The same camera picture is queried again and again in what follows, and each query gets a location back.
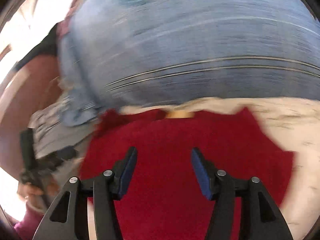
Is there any red knit sweater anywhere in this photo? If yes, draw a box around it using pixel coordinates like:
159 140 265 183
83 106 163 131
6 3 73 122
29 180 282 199
80 108 294 239

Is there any magenta sleeved left forearm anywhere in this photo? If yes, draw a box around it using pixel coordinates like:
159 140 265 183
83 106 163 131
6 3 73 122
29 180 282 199
14 203 44 240

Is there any person's left hand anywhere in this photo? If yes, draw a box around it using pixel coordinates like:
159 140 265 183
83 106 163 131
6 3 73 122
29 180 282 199
17 182 60 214

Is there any grey striped pillow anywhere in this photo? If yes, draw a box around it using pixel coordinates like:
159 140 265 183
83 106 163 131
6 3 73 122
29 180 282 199
27 102 101 188

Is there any brown wooden headboard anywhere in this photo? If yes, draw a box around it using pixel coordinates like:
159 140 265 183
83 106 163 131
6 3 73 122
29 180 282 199
1 55 62 179

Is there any cream patterned bed sheet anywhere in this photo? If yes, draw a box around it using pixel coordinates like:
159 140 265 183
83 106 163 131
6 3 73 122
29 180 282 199
126 98 319 239

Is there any black garment on headboard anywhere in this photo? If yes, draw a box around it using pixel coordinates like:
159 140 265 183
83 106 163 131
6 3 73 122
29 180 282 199
13 23 58 72

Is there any blue plaid duvet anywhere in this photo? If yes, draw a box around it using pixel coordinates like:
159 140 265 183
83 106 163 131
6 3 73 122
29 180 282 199
58 0 319 126

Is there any maroon patterned cloth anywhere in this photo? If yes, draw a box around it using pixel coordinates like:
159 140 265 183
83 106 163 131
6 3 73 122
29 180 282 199
56 0 82 39

